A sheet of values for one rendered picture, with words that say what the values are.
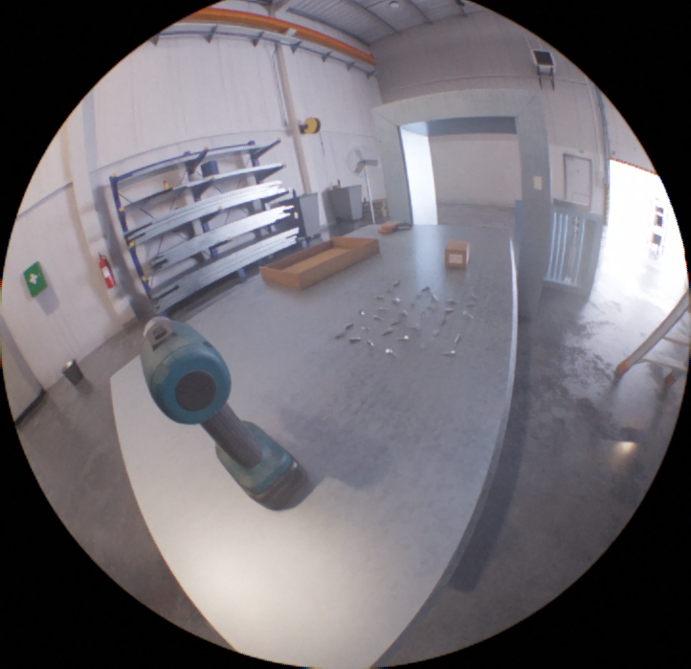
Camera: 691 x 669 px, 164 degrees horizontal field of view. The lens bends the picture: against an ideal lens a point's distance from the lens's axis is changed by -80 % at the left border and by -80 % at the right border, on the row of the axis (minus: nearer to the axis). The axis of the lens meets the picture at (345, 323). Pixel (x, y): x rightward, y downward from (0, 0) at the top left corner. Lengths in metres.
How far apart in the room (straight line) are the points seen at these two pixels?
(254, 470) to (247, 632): 0.21
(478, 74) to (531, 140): 8.76
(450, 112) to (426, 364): 1.62
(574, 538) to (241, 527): 1.08
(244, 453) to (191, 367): 0.13
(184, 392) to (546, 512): 1.11
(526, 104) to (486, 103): 0.26
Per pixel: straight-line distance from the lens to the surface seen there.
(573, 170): 9.75
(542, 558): 1.08
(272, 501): 0.30
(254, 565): 0.33
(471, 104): 1.79
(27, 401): 5.41
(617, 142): 10.47
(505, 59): 10.63
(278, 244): 4.45
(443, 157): 9.88
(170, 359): 0.16
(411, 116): 1.88
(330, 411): 0.38
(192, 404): 0.17
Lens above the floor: 0.94
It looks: 31 degrees down
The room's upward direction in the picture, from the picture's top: 12 degrees counter-clockwise
